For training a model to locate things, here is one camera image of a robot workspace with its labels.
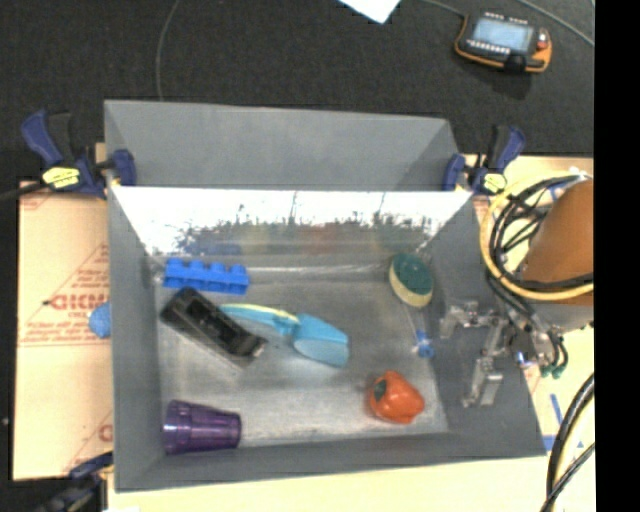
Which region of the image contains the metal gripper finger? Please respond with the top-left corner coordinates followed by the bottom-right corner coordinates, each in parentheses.
top-left (439, 299), bottom-right (485, 341)
top-left (461, 356), bottom-right (506, 409)

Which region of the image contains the orange toy bell pepper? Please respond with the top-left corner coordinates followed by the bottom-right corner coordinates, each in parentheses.
top-left (368, 370), bottom-right (427, 426)

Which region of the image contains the light blue plastic scoop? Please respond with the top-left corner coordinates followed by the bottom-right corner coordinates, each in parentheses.
top-left (219, 302), bottom-right (351, 369)

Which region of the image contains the grey metal bin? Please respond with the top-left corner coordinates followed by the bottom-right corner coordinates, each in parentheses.
top-left (103, 99), bottom-right (549, 492)

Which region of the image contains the black rectangular box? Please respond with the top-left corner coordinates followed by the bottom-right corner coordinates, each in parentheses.
top-left (159, 286), bottom-right (269, 370)

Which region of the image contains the blue toy building brick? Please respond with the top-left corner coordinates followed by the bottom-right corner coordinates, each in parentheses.
top-left (162, 257), bottom-right (251, 297)

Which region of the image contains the purple plastic cup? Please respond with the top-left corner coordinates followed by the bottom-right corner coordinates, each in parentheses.
top-left (161, 399), bottom-right (243, 456)

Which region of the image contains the blue rounded lump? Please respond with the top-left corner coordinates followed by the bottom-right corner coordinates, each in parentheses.
top-left (88, 301), bottom-right (113, 340)

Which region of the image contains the brown cardboard board red print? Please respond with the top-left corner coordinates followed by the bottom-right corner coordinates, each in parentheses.
top-left (11, 181), bottom-right (117, 482)

